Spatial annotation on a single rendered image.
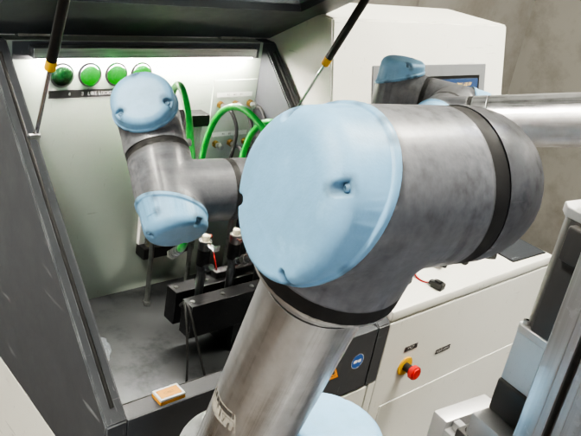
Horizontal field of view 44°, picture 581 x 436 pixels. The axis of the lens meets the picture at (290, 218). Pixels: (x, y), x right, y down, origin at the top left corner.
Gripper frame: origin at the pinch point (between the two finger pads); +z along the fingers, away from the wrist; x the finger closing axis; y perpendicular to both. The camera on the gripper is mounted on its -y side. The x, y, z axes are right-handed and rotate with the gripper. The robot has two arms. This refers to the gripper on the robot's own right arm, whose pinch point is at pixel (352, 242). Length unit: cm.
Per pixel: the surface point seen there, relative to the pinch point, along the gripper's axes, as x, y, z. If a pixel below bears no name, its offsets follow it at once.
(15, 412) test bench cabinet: -47, -41, 51
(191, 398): -30.3, -3.0, 26.8
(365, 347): 15.9, -2.9, 30.6
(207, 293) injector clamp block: -10.8, -27.2, 23.5
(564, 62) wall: 266, -108, -2
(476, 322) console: 61, -3, 37
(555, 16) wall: 268, -121, -23
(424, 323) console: 36.8, -2.9, 30.5
